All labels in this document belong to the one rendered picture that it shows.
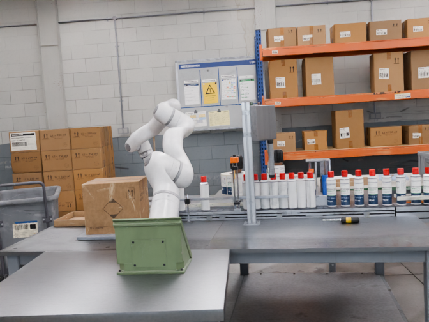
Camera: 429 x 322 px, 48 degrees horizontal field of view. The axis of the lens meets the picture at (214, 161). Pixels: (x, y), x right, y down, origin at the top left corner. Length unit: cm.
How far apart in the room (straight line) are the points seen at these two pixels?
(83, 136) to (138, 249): 411
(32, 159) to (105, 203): 362
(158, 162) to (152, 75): 518
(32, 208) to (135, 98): 316
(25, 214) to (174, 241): 290
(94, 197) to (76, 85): 506
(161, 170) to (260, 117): 73
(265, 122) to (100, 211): 100
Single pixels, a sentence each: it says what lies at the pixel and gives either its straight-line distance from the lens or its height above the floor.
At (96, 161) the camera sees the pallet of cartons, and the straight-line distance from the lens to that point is 593.
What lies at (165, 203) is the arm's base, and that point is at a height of 108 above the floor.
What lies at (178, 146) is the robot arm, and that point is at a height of 130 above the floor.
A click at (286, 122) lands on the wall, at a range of 712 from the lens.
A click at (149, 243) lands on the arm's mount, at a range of 191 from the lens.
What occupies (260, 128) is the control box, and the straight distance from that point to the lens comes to 259.
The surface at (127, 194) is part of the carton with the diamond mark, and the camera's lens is 253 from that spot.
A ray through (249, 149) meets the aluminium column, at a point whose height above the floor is 124.
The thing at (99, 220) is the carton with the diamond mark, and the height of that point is 92.
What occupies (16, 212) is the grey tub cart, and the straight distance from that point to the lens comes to 466.
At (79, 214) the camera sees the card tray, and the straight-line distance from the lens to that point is 325.
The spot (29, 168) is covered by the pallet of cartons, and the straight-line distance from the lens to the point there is 615.
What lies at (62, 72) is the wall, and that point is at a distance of 760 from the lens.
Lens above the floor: 143
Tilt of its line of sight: 5 degrees down
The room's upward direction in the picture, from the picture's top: 3 degrees counter-clockwise
